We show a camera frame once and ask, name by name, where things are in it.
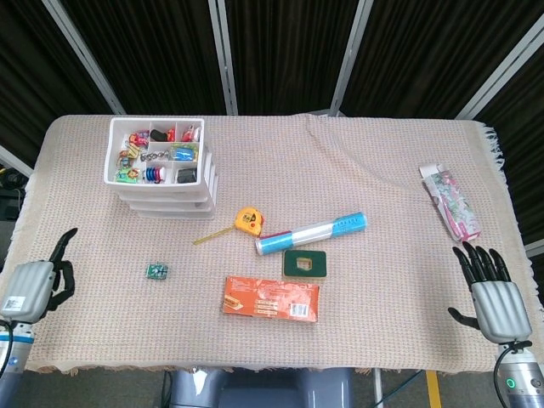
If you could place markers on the white plastic drawer organizer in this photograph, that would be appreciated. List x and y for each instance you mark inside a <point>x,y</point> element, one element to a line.
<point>111,153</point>

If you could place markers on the orange snack carton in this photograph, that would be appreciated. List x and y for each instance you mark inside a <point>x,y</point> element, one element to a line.
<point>272,299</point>

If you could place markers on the beige woven tablecloth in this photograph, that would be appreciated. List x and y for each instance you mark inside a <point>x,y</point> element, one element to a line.
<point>297,170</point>

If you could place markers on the small red item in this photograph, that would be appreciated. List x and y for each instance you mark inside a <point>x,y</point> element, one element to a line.
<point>171,134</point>

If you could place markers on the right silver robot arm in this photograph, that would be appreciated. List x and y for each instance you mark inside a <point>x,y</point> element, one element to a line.
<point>523,376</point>

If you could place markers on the metal table leg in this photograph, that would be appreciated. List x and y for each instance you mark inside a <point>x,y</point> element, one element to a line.
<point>377,389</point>

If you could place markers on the small green circuit board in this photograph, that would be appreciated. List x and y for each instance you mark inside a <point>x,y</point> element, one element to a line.
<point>158,271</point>

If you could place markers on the green printed packet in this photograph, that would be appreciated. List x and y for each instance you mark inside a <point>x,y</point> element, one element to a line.
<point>126,175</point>

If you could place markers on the clear plastic drawer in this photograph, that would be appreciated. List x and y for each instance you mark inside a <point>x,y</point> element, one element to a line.
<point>170,203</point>
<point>161,192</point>
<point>174,213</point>

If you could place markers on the black oval item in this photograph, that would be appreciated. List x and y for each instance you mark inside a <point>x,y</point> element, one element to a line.
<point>158,135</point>

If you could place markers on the blue green packet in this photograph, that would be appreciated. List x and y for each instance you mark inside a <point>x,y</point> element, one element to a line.
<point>185,153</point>

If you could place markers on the row of coloured clips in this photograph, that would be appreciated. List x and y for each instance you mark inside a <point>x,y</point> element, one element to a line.
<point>154,175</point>

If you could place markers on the blue plastic wrap roll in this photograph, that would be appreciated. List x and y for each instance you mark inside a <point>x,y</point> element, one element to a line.
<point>310,234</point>

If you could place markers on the yellow tape measure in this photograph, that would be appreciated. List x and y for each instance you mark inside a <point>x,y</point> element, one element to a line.
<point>248,220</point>

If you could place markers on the silver partition frame post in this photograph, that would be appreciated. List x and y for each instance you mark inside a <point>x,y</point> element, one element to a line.
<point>85,55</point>
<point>501,68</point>
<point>225,55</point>
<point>350,55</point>
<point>17,161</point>

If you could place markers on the grey robot torso base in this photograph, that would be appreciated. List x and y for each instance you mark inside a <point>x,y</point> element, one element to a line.
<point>255,389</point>

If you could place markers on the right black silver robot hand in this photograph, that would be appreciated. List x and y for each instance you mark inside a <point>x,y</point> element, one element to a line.
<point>501,310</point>

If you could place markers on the red white keyring charm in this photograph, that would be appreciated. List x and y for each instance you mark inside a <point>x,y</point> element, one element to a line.
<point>191,134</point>

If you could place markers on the floral tissue pack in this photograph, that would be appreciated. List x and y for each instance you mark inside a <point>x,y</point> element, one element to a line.
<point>452,204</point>

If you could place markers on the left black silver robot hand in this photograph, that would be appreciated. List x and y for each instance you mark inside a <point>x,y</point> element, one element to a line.
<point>30,289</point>

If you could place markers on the red yellow packet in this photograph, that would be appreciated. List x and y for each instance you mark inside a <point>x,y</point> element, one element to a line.
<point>138,139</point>

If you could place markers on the green yellow sponge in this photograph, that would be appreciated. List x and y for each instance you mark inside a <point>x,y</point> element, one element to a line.
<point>293,265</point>

